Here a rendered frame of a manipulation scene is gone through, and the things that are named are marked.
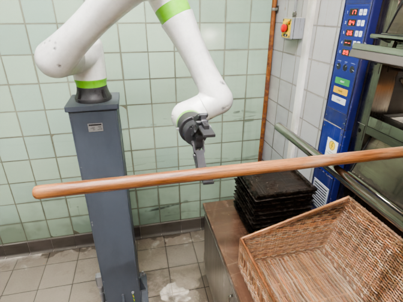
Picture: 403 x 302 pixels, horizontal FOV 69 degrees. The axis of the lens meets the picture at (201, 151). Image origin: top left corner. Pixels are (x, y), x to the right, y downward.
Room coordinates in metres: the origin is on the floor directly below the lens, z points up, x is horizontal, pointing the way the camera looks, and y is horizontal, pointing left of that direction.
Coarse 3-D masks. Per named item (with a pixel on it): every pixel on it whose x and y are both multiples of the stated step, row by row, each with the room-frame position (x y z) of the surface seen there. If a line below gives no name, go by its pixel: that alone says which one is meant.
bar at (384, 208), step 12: (288, 132) 0.91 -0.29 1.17; (300, 144) 0.82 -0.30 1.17; (324, 168) 0.69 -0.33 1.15; (336, 168) 0.66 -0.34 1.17; (348, 180) 0.61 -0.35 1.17; (360, 192) 0.56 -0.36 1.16; (372, 192) 0.55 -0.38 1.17; (372, 204) 0.52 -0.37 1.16; (384, 204) 0.50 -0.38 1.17; (384, 216) 0.49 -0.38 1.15; (396, 216) 0.47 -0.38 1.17
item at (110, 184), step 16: (272, 160) 0.64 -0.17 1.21; (288, 160) 0.64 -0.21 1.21; (304, 160) 0.64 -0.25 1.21; (320, 160) 0.65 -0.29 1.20; (336, 160) 0.66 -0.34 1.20; (352, 160) 0.66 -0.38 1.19; (368, 160) 0.68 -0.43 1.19; (128, 176) 0.56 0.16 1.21; (144, 176) 0.56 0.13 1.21; (160, 176) 0.57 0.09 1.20; (176, 176) 0.57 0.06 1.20; (192, 176) 0.58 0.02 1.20; (208, 176) 0.59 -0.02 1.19; (224, 176) 0.59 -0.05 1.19; (32, 192) 0.51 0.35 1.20; (48, 192) 0.51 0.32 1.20; (64, 192) 0.52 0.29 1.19; (80, 192) 0.53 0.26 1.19; (96, 192) 0.54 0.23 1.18
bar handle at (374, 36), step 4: (372, 36) 1.01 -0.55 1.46; (376, 36) 0.99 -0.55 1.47; (380, 36) 0.98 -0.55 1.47; (384, 36) 0.96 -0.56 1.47; (388, 36) 0.95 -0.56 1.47; (392, 36) 0.93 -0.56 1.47; (396, 36) 0.92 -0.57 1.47; (400, 36) 0.91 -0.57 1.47; (392, 40) 0.93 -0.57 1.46; (396, 40) 0.91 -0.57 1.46; (400, 40) 0.90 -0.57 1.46; (392, 44) 0.92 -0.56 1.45; (396, 44) 0.92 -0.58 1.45
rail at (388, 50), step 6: (354, 48) 1.01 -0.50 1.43; (360, 48) 0.98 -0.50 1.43; (366, 48) 0.96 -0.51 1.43; (372, 48) 0.94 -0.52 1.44; (378, 48) 0.91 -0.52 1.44; (384, 48) 0.89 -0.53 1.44; (390, 48) 0.87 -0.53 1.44; (396, 48) 0.85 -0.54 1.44; (390, 54) 0.86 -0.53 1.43; (396, 54) 0.84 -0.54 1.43; (402, 54) 0.83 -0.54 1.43
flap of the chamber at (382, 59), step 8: (352, 56) 1.01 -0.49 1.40; (360, 56) 0.97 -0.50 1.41; (368, 56) 0.94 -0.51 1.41; (376, 56) 0.91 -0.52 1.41; (384, 56) 0.88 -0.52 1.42; (392, 56) 0.85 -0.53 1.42; (400, 56) 0.83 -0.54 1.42; (384, 64) 0.98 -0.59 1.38; (392, 64) 0.84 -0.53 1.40; (400, 64) 0.82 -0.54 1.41
